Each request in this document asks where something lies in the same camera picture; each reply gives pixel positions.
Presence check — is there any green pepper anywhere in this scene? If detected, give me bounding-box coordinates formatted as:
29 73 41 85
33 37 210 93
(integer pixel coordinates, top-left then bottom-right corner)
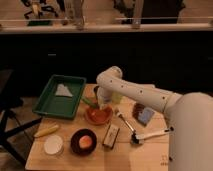
81 97 99 108

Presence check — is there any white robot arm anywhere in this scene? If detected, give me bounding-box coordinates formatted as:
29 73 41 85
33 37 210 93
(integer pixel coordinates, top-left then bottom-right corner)
96 66 213 171

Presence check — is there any red bowl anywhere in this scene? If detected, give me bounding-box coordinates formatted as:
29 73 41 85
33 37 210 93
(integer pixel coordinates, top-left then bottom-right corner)
84 106 113 125

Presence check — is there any dark bowl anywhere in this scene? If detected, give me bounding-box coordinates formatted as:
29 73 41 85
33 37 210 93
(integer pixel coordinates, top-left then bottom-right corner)
70 129 97 156

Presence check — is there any small metal cup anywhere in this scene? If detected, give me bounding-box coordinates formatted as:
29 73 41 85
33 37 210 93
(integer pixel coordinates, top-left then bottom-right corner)
93 86 99 100

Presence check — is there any green plastic cup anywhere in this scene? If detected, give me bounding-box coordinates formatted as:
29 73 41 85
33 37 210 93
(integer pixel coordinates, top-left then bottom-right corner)
112 93 122 104

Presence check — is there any small brown box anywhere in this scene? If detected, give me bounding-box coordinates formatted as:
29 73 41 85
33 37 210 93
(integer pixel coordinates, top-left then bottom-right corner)
103 124 120 149

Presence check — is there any white folded cloth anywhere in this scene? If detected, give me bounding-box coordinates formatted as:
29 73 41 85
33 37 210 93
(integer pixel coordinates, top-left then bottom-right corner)
55 84 73 97

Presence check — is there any green plastic tray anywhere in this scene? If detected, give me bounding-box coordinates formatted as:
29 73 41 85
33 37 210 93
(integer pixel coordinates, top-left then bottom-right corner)
33 75 86 120

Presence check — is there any blue sponge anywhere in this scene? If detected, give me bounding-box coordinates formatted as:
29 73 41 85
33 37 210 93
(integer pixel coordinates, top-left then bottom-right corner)
137 107 154 126

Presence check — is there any orange fruit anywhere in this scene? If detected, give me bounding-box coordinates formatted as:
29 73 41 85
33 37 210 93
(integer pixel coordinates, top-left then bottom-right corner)
79 135 92 149

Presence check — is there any yellow corn cob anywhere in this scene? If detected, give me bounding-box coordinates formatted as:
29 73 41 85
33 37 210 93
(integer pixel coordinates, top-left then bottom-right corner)
34 125 59 138

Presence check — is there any white round lid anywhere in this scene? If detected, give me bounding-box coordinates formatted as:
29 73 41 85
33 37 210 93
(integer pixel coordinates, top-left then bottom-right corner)
44 135 63 155

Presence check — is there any black chair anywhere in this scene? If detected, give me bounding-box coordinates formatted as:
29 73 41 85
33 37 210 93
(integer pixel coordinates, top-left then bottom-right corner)
0 70 41 165

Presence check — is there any white handled brush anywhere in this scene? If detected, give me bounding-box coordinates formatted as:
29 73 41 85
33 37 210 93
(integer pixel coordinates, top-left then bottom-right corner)
131 129 170 145

